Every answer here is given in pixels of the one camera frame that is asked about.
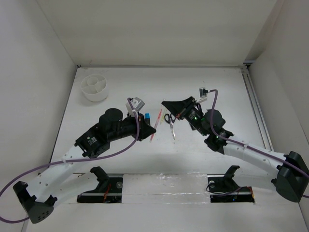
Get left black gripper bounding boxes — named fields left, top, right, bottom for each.
left=108, top=111, right=155, bottom=142

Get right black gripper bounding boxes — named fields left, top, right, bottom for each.
left=162, top=96, right=208, bottom=136

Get black handled scissors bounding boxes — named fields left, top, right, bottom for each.
left=164, top=113, right=176, bottom=140

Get blue black highlighter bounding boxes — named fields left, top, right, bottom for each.
left=144, top=113, right=151, bottom=126

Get yellow green pen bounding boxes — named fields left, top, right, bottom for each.
left=160, top=107, right=167, bottom=124

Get pink red pen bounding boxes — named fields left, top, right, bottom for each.
left=150, top=107, right=163, bottom=143

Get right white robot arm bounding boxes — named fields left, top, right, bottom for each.
left=162, top=97, right=309, bottom=203

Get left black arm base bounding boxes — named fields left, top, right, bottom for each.
left=77, top=166, right=123, bottom=203

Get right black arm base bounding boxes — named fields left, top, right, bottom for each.
left=206, top=165, right=255, bottom=203

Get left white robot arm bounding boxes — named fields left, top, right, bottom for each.
left=13, top=108, right=156, bottom=224

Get white round divided container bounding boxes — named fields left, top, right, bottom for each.
left=81, top=74, right=109, bottom=102

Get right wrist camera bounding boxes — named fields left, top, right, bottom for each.
left=197, top=87, right=209, bottom=103

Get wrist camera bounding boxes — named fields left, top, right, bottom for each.
left=126, top=97, right=145, bottom=117
left=197, top=87, right=209, bottom=103

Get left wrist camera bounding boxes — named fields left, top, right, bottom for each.
left=126, top=97, right=145, bottom=117

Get aluminium rail right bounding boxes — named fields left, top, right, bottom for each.
left=240, top=63, right=274, bottom=151

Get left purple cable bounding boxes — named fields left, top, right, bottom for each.
left=0, top=98, right=143, bottom=223

